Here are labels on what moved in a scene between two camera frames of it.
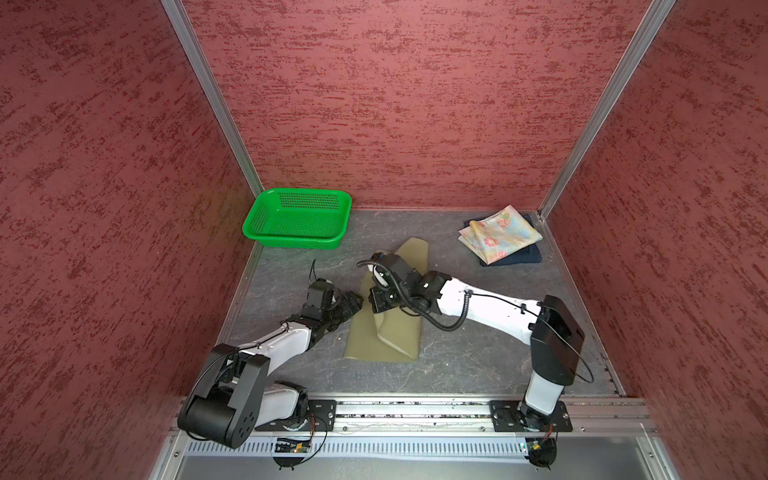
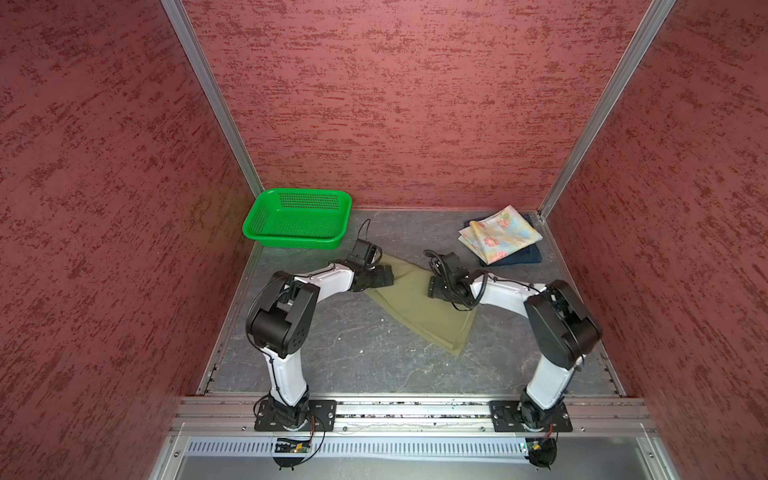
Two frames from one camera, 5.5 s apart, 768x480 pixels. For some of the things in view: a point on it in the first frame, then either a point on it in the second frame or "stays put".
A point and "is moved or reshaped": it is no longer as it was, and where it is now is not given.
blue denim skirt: [530, 254] stays put
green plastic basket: [299, 218] stays put
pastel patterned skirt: [497, 235] stays put
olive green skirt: [392, 336] is moved or reshaped
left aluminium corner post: [215, 89] stays put
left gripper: [342, 303] → [379, 271]
